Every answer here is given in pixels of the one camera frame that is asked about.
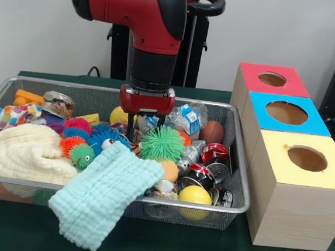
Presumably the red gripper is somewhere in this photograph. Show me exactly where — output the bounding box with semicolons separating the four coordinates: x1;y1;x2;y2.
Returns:
116;83;177;146

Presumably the blue spiky ball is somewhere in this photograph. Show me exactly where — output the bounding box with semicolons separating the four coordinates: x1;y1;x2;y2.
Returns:
88;125;134;158

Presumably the mint green cloth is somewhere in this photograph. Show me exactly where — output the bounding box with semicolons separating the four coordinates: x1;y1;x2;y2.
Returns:
44;136;167;251

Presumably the cream knitted cloth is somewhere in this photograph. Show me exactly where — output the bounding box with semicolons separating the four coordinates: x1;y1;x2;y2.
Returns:
0;121;83;187

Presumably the clear mesh bin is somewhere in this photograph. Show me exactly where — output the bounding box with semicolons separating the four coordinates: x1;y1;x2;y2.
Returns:
0;75;259;231

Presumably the wooden box with three holes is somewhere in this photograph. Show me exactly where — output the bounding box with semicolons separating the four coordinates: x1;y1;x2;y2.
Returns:
217;61;335;251

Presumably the green spiky ball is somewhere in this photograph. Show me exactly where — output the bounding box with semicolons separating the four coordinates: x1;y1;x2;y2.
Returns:
138;124;187;164

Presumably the yellow ball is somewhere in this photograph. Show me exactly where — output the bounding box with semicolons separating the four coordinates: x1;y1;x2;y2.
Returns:
109;105;130;126
176;184;214;222

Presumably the orange foam disc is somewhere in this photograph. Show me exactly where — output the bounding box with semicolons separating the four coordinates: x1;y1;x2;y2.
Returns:
158;159;181;184

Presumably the brown toy football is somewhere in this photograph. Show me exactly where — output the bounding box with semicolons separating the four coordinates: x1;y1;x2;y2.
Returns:
198;120;226;146

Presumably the red soda can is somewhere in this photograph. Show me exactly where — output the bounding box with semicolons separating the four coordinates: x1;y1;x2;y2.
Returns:
201;142;232;167

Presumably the dark green table cloth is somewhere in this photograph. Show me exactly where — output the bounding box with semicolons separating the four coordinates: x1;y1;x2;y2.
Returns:
0;68;335;251

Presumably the colourful patterned cloth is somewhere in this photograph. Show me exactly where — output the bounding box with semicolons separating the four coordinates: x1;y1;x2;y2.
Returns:
0;100;44;137

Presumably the black cable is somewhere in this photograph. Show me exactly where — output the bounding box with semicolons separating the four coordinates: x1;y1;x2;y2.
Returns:
87;65;103;78

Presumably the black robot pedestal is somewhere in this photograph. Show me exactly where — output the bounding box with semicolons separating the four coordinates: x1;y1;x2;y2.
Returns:
104;0;226;90

